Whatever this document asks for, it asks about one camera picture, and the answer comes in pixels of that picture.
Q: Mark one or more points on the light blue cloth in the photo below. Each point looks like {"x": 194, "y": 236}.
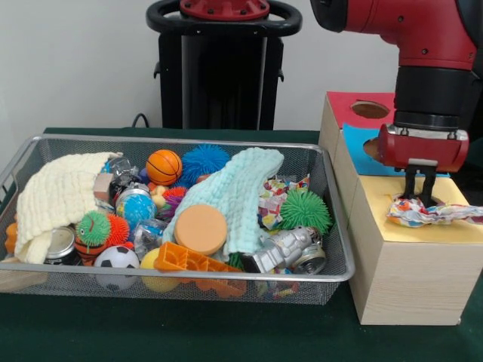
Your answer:
{"x": 226, "y": 188}

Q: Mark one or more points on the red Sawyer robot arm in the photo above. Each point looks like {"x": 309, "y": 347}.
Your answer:
{"x": 415, "y": 34}

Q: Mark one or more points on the tan toy burger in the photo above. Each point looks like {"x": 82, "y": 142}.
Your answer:
{"x": 200, "y": 230}

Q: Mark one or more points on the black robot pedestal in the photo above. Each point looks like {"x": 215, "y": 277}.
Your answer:
{"x": 222, "y": 75}

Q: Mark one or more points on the dark green table cloth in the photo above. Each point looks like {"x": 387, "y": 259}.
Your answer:
{"x": 188, "y": 332}

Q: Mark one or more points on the small soccer ball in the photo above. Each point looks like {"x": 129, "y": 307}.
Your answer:
{"x": 115, "y": 258}

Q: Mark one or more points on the cream white cloth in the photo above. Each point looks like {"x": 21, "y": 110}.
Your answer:
{"x": 53, "y": 192}

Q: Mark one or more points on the orange plastic block toy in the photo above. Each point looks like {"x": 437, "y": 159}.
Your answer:
{"x": 181, "y": 260}

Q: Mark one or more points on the multicolour spotted cloth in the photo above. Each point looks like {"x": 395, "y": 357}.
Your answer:
{"x": 415, "y": 215}

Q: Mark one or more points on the blue globe ball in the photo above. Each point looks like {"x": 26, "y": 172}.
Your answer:
{"x": 137, "y": 209}

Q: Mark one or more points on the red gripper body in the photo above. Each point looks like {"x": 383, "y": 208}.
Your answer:
{"x": 422, "y": 149}

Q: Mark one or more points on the silver robot toy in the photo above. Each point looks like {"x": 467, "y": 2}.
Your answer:
{"x": 283, "y": 245}

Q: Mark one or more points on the wooden box with three holes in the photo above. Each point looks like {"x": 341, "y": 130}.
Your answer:
{"x": 407, "y": 279}

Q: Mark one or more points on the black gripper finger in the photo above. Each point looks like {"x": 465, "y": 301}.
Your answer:
{"x": 410, "y": 184}
{"x": 428, "y": 184}

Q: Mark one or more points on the green spiky ball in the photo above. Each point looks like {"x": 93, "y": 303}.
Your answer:
{"x": 303, "y": 211}

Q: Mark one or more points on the small orange basketball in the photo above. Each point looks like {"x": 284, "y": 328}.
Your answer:
{"x": 164, "y": 167}

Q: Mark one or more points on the clear mesh bin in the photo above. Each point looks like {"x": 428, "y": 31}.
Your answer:
{"x": 328, "y": 290}

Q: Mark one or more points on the blue spiky ball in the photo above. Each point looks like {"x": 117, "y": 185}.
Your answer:
{"x": 203, "y": 162}

